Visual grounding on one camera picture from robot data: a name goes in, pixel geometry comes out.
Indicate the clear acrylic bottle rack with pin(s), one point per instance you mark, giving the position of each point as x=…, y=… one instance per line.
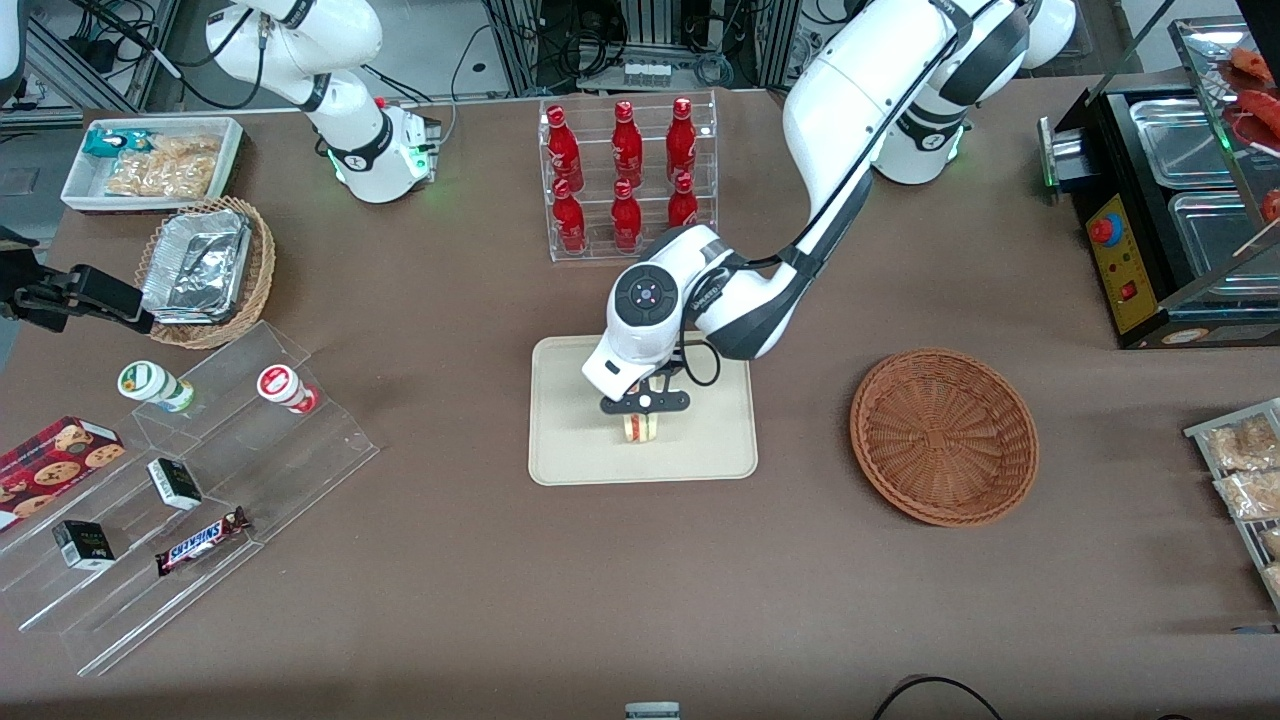
x=652, y=200

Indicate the red sausage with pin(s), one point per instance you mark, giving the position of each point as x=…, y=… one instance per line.
x=1255, y=65
x=1262, y=110

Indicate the grey device at table edge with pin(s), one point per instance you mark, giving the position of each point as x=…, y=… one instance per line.
x=652, y=712

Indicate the Snickers chocolate bar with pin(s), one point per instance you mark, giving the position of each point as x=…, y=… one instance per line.
x=200, y=542

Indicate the stainless steel warmer pan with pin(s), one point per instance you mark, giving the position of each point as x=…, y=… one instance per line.
x=1220, y=240
x=1180, y=140

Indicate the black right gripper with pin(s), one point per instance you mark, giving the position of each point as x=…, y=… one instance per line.
x=42, y=296

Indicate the white rectangular snack bin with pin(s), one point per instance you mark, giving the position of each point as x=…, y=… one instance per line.
x=85, y=190

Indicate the aluminium foil container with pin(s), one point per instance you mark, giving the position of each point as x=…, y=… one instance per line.
x=195, y=265

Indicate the red chocolate chip cookie box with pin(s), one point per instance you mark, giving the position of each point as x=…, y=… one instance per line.
x=50, y=465

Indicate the triangle sandwich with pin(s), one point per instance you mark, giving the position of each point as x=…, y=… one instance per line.
x=641, y=428

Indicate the beige rectangular tray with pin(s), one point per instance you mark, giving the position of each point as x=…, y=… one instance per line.
x=570, y=440

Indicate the green lid yogurt cup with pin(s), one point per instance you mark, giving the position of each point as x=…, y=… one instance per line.
x=145, y=380

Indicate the tray of packaged snacks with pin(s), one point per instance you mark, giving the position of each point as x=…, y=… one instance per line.
x=1195, y=432

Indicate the oval light wicker basket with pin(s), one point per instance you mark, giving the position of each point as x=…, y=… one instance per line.
x=258, y=280

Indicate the clear bag of bread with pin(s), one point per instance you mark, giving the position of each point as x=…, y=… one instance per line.
x=1255, y=495
x=1272, y=543
x=1274, y=580
x=1245, y=445

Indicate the small black carton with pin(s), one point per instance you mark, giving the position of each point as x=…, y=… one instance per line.
x=85, y=545
x=175, y=483

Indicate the round brown wicker basket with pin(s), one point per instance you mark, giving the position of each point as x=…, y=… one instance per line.
x=940, y=435

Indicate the clear acrylic stepped display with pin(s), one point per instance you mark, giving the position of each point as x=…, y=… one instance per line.
x=300, y=470

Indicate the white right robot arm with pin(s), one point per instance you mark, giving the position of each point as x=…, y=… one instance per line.
x=360, y=150

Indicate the black food warmer cabinet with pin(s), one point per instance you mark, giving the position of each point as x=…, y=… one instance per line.
x=1125, y=280

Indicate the red cola bottle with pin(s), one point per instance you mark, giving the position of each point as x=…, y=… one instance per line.
x=681, y=145
x=626, y=218
x=627, y=145
x=683, y=205
x=570, y=220
x=563, y=150

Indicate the clear bag of fried snacks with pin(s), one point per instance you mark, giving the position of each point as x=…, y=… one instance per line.
x=165, y=172

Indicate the teal snack packet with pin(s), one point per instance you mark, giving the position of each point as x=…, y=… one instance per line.
x=105, y=143

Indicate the red lid yogurt cup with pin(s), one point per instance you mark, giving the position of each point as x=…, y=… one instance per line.
x=277, y=383

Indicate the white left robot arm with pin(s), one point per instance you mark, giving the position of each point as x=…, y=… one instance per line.
x=860, y=90

